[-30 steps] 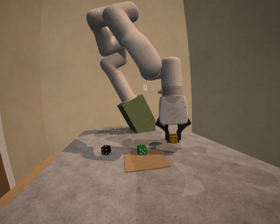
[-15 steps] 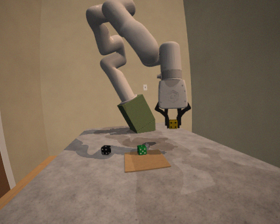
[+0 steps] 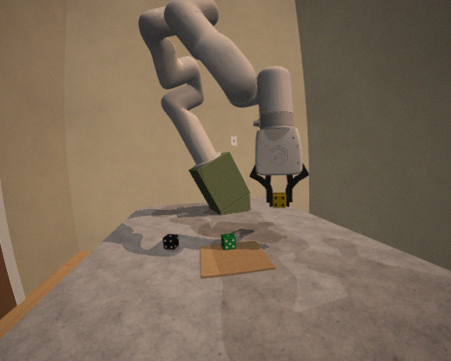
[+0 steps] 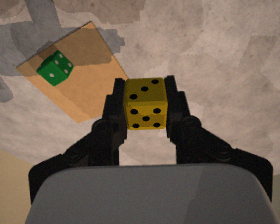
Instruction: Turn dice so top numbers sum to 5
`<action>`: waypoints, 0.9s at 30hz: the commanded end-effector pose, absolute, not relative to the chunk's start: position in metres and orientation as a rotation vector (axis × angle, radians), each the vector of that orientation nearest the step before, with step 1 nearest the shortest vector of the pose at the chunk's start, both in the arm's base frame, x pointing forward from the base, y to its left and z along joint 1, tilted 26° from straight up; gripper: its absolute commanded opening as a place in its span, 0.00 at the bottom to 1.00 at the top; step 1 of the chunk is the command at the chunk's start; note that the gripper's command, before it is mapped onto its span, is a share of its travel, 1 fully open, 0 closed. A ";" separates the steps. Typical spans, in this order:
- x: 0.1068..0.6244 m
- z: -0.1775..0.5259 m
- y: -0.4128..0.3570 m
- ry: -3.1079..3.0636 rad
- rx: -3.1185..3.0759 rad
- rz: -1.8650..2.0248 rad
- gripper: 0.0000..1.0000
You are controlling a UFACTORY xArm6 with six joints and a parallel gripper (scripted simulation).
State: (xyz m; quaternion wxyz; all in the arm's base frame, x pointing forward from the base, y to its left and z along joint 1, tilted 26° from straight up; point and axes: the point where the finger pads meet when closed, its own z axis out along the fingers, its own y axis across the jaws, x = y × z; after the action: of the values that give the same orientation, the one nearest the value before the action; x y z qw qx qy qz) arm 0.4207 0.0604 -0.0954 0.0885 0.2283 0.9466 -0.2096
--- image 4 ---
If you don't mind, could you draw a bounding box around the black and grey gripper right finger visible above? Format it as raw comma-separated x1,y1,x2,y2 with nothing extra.
164,75,273,204

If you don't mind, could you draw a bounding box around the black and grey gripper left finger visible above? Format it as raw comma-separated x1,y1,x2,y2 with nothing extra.
28,78,128,205

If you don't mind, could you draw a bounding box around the green die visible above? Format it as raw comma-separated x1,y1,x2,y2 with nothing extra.
36,50,74,86

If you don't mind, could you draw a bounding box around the orange flat mat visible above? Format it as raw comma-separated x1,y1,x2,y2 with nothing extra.
16,21,129,123

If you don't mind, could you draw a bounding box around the yellow die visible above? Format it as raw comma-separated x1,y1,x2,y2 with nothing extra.
123,77,168,130

